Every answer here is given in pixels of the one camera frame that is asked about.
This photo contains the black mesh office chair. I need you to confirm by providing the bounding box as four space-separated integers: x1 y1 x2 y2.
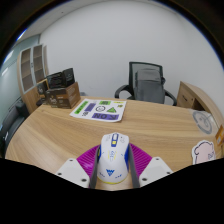
114 61 178 107

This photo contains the black leather sofa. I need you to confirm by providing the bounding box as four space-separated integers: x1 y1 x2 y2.
0 99 30 158

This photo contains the grey backpack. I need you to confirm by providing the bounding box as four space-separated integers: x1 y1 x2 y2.
134 68 167 105

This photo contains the pink cartoon-shaped mouse pad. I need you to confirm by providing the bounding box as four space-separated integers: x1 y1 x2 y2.
190 139 217 166

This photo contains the wooden side cabinet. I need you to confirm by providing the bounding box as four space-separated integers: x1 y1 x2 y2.
176 81 224 128

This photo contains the orange cardboard box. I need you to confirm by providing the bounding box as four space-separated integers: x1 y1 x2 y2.
214 124 224 148

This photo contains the white sticker sheet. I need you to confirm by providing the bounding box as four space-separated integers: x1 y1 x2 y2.
69 98 128 123

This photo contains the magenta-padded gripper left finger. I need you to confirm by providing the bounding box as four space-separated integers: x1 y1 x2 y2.
54 144 101 189

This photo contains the ceiling light panel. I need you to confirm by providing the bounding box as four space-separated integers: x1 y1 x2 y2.
16 29 28 43

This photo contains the white blue yellow computer mouse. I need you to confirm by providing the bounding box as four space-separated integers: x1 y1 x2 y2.
96 132 130 185

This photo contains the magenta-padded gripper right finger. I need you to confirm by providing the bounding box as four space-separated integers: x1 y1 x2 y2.
128 143 174 188

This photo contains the wooden shelf unit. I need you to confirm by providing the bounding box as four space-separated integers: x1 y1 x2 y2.
16 44 49 114

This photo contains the round clear grey-ringed mat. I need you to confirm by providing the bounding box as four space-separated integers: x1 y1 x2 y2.
192 110 219 135

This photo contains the large brown cardboard box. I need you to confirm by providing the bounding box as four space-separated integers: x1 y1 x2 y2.
45 81 82 110

